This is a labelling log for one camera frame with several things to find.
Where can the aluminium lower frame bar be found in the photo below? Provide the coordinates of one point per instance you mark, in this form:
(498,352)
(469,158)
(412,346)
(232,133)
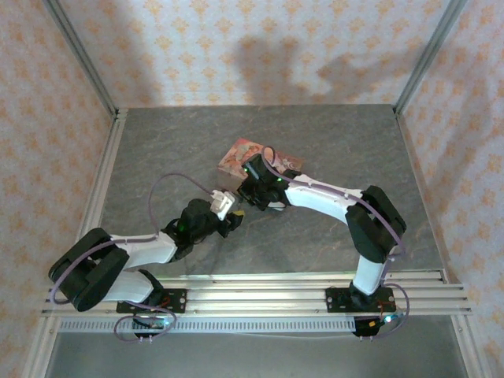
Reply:
(470,350)
(37,346)

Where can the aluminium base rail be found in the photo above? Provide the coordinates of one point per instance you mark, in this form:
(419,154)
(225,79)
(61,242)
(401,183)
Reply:
(256,295)

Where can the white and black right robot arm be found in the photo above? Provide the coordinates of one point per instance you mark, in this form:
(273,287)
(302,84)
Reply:
(323,197)

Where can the pink printed box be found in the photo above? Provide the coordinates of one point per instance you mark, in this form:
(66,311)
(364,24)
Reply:
(236,157)

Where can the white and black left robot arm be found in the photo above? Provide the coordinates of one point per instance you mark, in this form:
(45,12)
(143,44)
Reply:
(141,248)

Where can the aluminium frame post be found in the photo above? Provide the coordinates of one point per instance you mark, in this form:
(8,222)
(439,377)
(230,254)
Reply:
(429,59)
(78,59)

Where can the aluminium table side rail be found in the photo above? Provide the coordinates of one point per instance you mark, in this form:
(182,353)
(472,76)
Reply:
(102,177)
(425,177)

